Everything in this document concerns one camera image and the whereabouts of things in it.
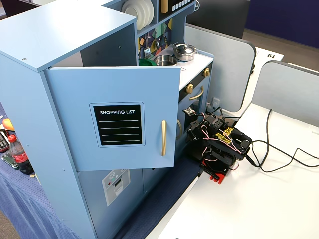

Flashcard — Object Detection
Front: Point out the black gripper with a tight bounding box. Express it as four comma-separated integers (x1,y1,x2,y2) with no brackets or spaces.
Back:
186,120,212,165

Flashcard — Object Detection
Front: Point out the blue shopping list cabinet door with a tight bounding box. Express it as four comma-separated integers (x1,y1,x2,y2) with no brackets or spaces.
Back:
44,65,181,172

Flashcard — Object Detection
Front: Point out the red robot base clamp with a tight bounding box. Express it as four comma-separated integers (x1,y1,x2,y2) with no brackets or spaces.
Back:
201,159,230,185

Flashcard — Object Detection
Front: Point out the grey desk divider panel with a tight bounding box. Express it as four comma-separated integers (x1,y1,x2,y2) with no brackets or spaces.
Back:
247,60,319,128
183,24,257,113

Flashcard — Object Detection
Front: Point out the steel sink bowl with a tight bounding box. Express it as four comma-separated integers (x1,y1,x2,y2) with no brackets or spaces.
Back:
153,54,178,67

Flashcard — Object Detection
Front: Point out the steel pot with lid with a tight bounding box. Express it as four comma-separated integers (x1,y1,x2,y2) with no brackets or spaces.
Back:
173,43,198,62

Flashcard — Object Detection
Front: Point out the green toy bowl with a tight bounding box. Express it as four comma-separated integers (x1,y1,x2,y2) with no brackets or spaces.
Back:
138,58,157,67

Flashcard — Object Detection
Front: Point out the white number label sheet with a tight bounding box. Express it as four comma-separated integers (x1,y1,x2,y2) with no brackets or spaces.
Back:
256,47,284,62

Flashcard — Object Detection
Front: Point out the black background desk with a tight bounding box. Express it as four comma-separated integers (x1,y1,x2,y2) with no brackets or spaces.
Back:
186,0,251,40

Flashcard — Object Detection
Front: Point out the light blue toy kitchen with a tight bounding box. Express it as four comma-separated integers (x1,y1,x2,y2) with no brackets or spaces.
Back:
0,0,215,239

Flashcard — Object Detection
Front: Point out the cola bottle with red cap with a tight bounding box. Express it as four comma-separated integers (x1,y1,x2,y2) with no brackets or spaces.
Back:
8,135,34,175

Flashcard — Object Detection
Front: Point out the green and white small pack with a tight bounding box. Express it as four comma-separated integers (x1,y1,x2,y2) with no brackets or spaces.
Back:
1,153,20,170

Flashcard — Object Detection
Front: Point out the orange toy fruit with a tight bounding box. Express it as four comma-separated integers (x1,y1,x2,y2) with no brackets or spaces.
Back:
1,118,15,131

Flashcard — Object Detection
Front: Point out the black and red toy box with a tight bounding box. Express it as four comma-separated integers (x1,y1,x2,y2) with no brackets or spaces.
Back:
0,128,11,153

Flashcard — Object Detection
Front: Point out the gold cabinet door handle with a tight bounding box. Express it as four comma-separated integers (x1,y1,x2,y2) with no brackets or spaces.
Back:
160,120,167,157

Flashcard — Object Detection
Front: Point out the gold oven door handle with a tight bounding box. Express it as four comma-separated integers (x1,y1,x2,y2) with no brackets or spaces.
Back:
189,86,205,101

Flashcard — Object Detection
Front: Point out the black power cable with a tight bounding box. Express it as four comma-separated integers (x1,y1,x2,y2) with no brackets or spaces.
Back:
245,108,274,168
250,140,319,173

